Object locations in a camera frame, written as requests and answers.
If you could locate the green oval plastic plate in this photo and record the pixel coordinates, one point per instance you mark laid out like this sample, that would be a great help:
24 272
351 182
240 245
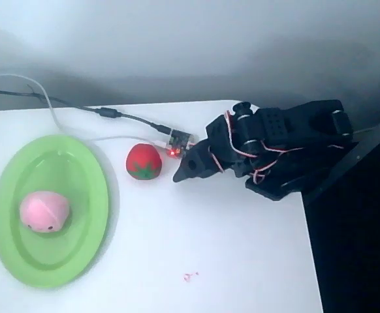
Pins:
79 228

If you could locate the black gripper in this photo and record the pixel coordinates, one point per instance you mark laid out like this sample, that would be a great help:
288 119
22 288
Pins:
194 164

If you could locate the red tomato toy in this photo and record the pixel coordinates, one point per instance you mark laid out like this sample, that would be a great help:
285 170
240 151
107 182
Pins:
143 160

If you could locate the dark diagonal bar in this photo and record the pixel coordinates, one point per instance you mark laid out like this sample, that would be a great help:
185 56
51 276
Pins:
346 159

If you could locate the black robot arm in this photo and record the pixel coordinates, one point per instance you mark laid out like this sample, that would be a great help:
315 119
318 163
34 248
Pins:
294 137

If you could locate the pink squishy toy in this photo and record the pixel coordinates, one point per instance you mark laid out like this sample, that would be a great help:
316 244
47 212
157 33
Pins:
44 212

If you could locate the controller board with red LED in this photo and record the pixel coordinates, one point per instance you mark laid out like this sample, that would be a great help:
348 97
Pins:
178 143

